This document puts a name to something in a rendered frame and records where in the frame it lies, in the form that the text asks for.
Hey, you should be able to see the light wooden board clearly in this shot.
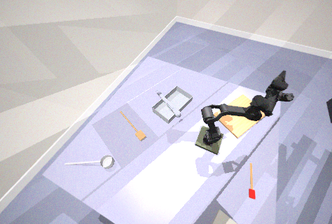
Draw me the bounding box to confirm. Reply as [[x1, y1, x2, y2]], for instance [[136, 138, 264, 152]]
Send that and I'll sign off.
[[219, 95, 259, 138]]

